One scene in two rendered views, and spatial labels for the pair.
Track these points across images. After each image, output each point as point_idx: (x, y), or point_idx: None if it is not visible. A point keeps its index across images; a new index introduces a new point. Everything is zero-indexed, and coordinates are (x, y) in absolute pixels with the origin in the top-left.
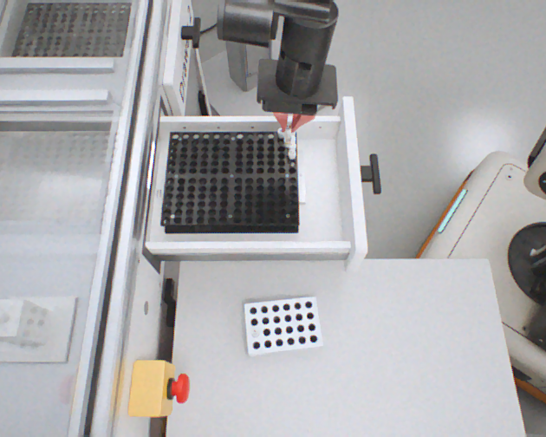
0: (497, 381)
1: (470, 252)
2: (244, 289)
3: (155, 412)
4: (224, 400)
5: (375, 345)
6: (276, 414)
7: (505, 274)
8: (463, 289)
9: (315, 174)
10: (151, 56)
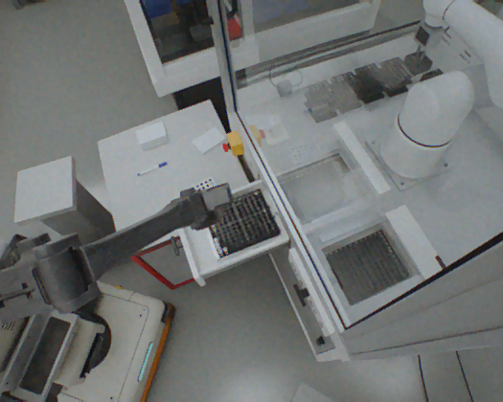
0: (118, 209)
1: (132, 331)
2: None
3: (227, 134)
4: (217, 165)
5: (165, 203)
6: (196, 167)
7: (112, 324)
8: None
9: (207, 251)
10: (296, 240)
